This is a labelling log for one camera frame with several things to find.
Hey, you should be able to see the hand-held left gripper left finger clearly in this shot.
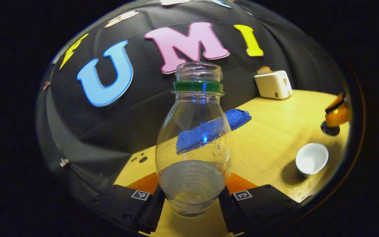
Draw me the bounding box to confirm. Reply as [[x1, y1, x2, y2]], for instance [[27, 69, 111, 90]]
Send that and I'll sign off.
[[94, 172, 166, 235]]

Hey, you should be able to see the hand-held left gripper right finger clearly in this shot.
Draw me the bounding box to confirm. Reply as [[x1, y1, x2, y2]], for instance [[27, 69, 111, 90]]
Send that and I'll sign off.
[[218, 173, 300, 235]]

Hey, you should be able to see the clear plastic water bottle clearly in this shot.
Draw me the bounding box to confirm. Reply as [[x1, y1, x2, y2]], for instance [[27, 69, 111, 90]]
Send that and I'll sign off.
[[155, 62, 233, 218]]

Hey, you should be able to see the white teacup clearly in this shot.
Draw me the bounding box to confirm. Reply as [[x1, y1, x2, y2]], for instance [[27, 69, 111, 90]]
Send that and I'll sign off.
[[295, 143, 329, 178]]

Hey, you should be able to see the white toaster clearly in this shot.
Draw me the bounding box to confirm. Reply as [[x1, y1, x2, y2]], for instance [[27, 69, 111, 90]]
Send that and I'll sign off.
[[254, 70, 293, 100]]

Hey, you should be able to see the black backdrop cloth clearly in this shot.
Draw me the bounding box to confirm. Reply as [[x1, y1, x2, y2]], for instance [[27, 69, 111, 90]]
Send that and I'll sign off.
[[37, 0, 348, 198]]

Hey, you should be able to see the blue folded towel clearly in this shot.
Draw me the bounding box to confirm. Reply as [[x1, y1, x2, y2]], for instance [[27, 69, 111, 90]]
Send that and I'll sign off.
[[176, 109, 252, 154]]

